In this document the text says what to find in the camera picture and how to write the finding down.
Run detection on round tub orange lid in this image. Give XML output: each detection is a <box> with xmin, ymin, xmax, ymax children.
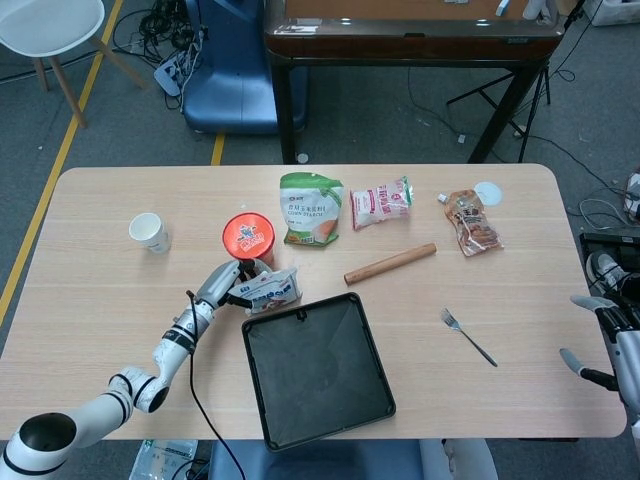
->
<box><xmin>222</xmin><ymin>212</ymin><xmax>277</xmax><ymax>269</ymax></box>

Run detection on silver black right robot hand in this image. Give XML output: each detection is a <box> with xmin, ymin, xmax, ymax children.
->
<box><xmin>558</xmin><ymin>294</ymin><xmax>640</xmax><ymax>401</ymax></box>

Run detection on white paper cup stack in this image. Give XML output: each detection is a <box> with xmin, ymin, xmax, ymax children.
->
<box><xmin>128</xmin><ymin>212</ymin><xmax>172</xmax><ymax>255</ymax></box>

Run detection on pink white powder bag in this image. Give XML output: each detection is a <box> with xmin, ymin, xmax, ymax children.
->
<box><xmin>348</xmin><ymin>175</ymin><xmax>415</xmax><ymax>232</ymax></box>

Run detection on blue machine base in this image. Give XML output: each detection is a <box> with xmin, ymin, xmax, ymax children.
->
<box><xmin>182</xmin><ymin>0</ymin><xmax>309</xmax><ymax>136</ymax></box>

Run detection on black tripod stand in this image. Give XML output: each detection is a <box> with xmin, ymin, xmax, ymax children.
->
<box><xmin>446</xmin><ymin>59</ymin><xmax>554</xmax><ymax>136</ymax></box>

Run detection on metal fork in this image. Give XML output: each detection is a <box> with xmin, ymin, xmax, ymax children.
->
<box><xmin>439</xmin><ymin>307</ymin><xmax>499</xmax><ymax>368</ymax></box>

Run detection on tangle of black floor cables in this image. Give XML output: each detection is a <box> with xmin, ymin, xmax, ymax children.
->
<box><xmin>112</xmin><ymin>0</ymin><xmax>206</xmax><ymax>66</ymax></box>

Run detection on clear plastic bag green print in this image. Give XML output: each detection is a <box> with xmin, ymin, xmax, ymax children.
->
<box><xmin>132</xmin><ymin>438</ymin><xmax>199</xmax><ymax>480</ymax></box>

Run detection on white power strip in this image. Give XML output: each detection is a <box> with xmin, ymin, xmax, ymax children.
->
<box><xmin>153</xmin><ymin>49</ymin><xmax>194</xmax><ymax>96</ymax></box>

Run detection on white round disc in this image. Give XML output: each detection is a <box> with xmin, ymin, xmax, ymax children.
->
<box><xmin>473</xmin><ymin>181</ymin><xmax>504</xmax><ymax>206</ymax></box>

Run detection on brown sauce spout pouch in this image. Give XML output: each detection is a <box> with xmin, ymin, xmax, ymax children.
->
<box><xmin>436</xmin><ymin>188</ymin><xmax>503</xmax><ymax>258</ymax></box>

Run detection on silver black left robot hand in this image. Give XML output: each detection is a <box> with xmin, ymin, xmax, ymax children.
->
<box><xmin>192</xmin><ymin>258</ymin><xmax>274</xmax><ymax>314</ymax></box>

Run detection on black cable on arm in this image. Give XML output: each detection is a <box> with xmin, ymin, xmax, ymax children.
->
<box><xmin>184</xmin><ymin>288</ymin><xmax>251</xmax><ymax>480</ymax></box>

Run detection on black square plastic tray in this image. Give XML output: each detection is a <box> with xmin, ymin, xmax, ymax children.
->
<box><xmin>240</xmin><ymin>292</ymin><xmax>397</xmax><ymax>454</ymax></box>

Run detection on dark brown mahjong table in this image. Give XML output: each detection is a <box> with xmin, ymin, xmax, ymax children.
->
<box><xmin>263</xmin><ymin>0</ymin><xmax>564</xmax><ymax>165</ymax></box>

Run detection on white chair wooden legs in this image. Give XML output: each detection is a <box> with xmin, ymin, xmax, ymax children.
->
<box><xmin>0</xmin><ymin>0</ymin><xmax>149</xmax><ymax>129</ymax></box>

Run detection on grey sneaker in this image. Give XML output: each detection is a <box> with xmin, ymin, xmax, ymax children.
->
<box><xmin>585</xmin><ymin>251</ymin><xmax>629</xmax><ymax>296</ymax></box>

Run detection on white sugar bag blue print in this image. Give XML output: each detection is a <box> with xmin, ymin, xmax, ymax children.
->
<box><xmin>238</xmin><ymin>267</ymin><xmax>304</xmax><ymax>316</ymax></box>

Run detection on blue robot body base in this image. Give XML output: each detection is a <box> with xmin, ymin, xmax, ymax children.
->
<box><xmin>207</xmin><ymin>439</ymin><xmax>421</xmax><ymax>480</ymax></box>

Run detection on wooden rolling pin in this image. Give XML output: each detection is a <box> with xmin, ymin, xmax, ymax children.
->
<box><xmin>343</xmin><ymin>242</ymin><xmax>438</xmax><ymax>287</ymax></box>

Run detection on green white corn starch bag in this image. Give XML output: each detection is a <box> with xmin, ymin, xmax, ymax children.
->
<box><xmin>278</xmin><ymin>172</ymin><xmax>345</xmax><ymax>247</ymax></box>

